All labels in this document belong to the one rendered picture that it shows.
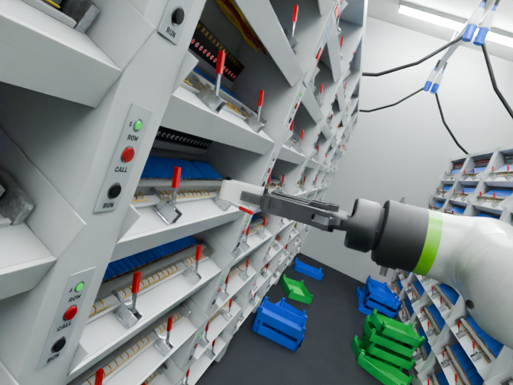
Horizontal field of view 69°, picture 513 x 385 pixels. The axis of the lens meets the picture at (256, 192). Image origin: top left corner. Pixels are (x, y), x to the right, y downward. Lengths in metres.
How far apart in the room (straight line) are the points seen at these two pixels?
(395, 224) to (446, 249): 0.07
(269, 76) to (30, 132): 0.74
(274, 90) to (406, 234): 0.65
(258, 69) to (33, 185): 0.77
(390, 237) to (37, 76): 0.43
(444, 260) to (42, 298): 0.47
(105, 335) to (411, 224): 0.49
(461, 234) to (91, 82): 0.46
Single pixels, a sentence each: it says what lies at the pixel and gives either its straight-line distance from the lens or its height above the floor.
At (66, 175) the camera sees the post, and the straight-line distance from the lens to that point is 0.42.
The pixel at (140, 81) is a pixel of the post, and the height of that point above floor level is 1.10.
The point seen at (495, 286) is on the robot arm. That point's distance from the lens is 0.43.
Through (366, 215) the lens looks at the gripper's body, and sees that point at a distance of 0.53.
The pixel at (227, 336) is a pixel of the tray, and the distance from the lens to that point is 1.97.
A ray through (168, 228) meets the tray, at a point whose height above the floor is 0.90.
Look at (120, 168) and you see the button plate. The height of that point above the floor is 1.00.
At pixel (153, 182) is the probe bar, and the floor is 0.95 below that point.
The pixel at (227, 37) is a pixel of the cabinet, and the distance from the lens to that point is 1.03.
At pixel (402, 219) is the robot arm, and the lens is 0.53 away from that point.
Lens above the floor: 1.09
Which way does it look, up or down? 8 degrees down
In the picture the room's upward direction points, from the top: 23 degrees clockwise
